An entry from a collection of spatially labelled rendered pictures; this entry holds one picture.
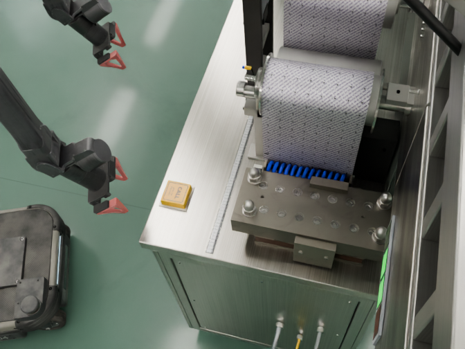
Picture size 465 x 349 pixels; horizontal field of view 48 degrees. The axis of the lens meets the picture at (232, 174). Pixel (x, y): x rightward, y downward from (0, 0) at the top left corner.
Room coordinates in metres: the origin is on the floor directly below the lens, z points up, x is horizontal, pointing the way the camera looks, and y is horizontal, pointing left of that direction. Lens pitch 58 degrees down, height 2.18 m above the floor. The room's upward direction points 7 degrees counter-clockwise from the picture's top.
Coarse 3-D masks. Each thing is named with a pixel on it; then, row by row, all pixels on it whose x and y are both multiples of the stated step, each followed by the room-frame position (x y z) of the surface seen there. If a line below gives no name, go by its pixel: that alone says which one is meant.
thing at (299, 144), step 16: (272, 128) 0.76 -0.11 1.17; (288, 128) 0.74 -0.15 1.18; (304, 128) 0.73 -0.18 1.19; (320, 128) 0.72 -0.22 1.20; (272, 144) 0.76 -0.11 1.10; (288, 144) 0.74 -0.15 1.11; (304, 144) 0.73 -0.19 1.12; (320, 144) 0.72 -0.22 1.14; (336, 144) 0.70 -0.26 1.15; (352, 144) 0.69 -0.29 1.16; (272, 160) 0.76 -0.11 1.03; (288, 160) 0.74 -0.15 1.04; (304, 160) 0.73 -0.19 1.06; (320, 160) 0.71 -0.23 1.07; (336, 160) 0.70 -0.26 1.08; (352, 160) 0.69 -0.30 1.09
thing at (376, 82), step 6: (378, 78) 0.75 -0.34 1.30; (372, 84) 0.74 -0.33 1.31; (378, 84) 0.73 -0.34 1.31; (372, 90) 0.72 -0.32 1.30; (378, 90) 0.72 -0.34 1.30; (372, 96) 0.71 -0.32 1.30; (378, 96) 0.71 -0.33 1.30; (372, 102) 0.70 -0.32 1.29; (372, 108) 0.69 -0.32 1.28; (372, 114) 0.69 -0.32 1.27; (366, 120) 0.69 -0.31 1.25; (372, 120) 0.68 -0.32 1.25
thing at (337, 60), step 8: (280, 48) 0.96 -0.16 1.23; (288, 48) 0.95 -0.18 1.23; (296, 48) 0.96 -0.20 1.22; (280, 56) 0.93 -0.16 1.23; (288, 56) 0.92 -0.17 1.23; (296, 56) 0.92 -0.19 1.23; (304, 56) 0.92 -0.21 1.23; (312, 56) 0.91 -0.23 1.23; (320, 56) 0.91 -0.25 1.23; (328, 56) 0.91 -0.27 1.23; (336, 56) 0.91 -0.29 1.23; (344, 56) 0.91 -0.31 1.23; (328, 64) 0.88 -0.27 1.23; (336, 64) 0.88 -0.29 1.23; (344, 64) 0.87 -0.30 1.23; (352, 64) 0.87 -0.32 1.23; (360, 64) 0.87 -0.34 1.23; (368, 64) 0.86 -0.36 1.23; (376, 64) 0.86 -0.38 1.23; (376, 72) 0.84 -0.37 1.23
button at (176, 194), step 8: (168, 184) 0.79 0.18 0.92; (176, 184) 0.79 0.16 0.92; (184, 184) 0.78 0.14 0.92; (168, 192) 0.76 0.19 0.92; (176, 192) 0.76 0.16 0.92; (184, 192) 0.76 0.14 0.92; (168, 200) 0.74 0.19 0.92; (176, 200) 0.73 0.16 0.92; (184, 200) 0.73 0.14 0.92; (184, 208) 0.72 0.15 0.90
